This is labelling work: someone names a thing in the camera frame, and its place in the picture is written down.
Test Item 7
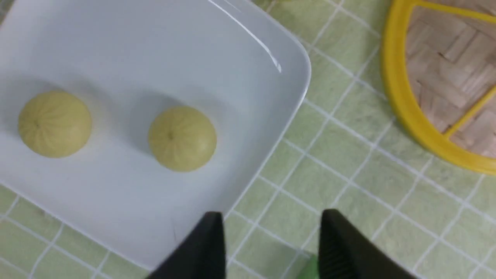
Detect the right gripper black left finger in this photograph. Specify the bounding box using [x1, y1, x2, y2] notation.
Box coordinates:
[147, 212, 226, 279]

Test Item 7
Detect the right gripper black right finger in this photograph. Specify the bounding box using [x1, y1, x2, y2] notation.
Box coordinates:
[318, 209, 415, 279]

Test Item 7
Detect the pale yellow steamed bun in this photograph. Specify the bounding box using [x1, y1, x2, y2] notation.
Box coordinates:
[148, 106, 217, 172]
[17, 90, 93, 158]

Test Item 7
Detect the woven steamer lid, yellow rim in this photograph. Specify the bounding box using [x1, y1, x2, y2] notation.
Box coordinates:
[382, 0, 496, 175]

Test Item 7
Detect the green checkered tablecloth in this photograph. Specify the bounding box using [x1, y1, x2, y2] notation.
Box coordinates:
[0, 0, 496, 279]

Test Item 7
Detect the green foam cube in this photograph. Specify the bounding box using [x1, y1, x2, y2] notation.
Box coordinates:
[296, 254, 319, 279]

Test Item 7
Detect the white square plate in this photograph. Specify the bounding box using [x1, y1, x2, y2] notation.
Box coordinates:
[1, 0, 311, 269]

